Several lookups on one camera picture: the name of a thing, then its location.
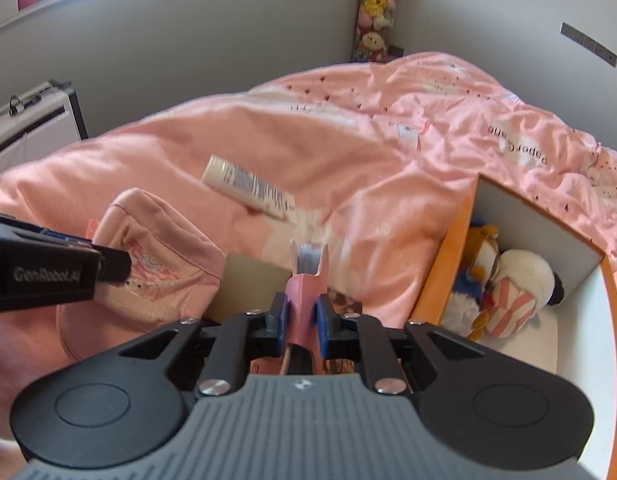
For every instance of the brown fox plush toy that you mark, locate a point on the brown fox plush toy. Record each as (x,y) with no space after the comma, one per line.
(481,255)

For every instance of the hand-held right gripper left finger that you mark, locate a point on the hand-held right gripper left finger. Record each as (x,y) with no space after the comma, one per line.
(281,325)

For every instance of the orange storage box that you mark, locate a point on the orange storage box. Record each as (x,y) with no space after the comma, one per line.
(578,340)

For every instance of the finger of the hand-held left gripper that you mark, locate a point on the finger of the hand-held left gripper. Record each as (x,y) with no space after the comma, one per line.
(23,227)
(113,264)

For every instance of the brown patterned card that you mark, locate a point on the brown patterned card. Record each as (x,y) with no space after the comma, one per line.
(347,302)

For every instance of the pink pouch bag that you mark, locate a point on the pink pouch bag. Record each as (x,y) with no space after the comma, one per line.
(153,230)

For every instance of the clear tube of plush toys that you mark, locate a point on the clear tube of plush toys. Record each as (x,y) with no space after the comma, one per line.
(376,5)

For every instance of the grey wall switch panel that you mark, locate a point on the grey wall switch panel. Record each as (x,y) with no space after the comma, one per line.
(588,44)

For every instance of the white suitcase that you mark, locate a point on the white suitcase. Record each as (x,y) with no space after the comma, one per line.
(33,125)

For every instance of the pink printed blanket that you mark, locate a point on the pink printed blanket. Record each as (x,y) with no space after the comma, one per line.
(363,160)

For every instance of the gold cardboard box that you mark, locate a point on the gold cardboard box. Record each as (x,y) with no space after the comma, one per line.
(248,285)

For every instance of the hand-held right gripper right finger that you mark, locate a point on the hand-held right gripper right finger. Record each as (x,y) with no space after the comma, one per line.
(322,330)

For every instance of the pink and yellow object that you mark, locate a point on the pink and yellow object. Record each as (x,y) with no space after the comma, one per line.
(238,180)

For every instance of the white striped plush toy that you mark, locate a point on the white striped plush toy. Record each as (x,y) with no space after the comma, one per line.
(523,270)

